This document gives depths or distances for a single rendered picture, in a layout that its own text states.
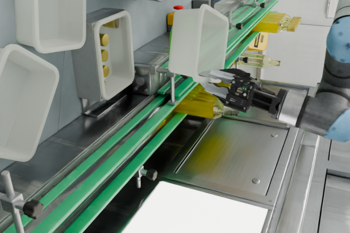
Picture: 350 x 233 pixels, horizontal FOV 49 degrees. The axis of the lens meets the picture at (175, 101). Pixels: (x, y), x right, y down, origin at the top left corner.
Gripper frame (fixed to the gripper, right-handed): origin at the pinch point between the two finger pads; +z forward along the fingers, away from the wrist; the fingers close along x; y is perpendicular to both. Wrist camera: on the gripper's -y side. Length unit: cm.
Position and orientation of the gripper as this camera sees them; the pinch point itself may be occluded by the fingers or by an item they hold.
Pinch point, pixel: (203, 77)
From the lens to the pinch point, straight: 94.8
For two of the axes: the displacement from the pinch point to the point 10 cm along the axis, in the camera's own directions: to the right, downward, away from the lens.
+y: -4.0, 1.0, -9.1
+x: -2.6, 9.4, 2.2
